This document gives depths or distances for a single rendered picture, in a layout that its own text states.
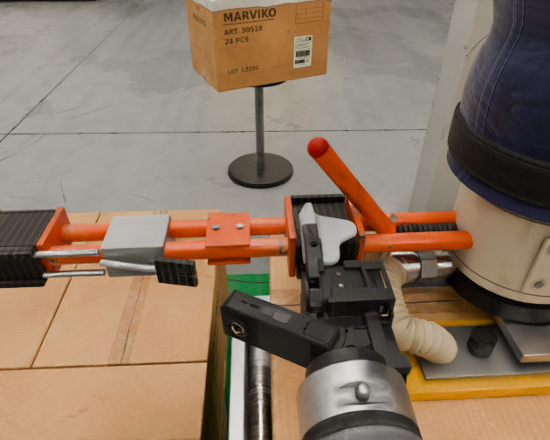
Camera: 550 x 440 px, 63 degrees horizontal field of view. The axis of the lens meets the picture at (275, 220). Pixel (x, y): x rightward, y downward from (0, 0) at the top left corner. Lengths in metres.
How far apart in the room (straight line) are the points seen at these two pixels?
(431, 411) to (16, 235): 0.50
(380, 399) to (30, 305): 1.09
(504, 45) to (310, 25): 1.91
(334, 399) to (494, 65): 0.32
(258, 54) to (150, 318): 1.44
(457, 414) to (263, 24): 1.92
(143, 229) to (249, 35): 1.74
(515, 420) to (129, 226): 0.48
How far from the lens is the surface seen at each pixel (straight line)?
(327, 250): 0.46
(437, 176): 1.74
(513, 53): 0.46
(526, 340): 0.59
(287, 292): 0.64
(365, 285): 0.44
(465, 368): 0.57
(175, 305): 1.19
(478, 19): 1.55
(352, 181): 0.49
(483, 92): 0.48
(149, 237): 0.52
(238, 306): 0.42
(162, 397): 1.04
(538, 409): 0.60
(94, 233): 0.57
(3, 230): 0.59
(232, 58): 2.19
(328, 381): 0.36
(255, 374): 1.04
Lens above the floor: 1.41
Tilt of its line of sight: 37 degrees down
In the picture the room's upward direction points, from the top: straight up
